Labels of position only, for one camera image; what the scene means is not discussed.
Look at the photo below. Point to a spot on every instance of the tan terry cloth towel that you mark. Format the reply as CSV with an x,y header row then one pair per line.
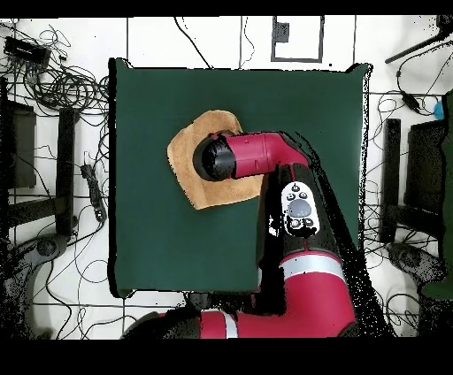
x,y
184,152

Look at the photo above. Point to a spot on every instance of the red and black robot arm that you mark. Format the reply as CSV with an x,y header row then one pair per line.
x,y
258,154

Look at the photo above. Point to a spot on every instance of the dark green table cloth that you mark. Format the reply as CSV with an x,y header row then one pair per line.
x,y
159,247

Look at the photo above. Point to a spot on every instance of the black power strip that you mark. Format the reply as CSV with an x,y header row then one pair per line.
x,y
95,192

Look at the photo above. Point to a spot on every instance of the black metal stand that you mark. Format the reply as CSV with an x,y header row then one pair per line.
x,y
65,159
392,159

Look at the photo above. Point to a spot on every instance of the dark grey square tag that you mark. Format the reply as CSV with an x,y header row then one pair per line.
x,y
281,32

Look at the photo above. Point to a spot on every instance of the black power adapter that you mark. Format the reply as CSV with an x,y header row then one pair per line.
x,y
410,101

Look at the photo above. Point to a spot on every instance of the black tripod rod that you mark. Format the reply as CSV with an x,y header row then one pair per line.
x,y
407,52

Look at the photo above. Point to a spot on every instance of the small blue object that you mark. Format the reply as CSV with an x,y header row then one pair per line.
x,y
439,110

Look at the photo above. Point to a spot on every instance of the black electronics box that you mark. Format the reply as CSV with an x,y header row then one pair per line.
x,y
26,52

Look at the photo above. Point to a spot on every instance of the grey square frame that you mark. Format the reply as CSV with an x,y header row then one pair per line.
x,y
297,59

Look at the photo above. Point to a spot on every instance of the grey pedestal leg round foot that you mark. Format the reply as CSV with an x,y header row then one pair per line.
x,y
410,258
46,246

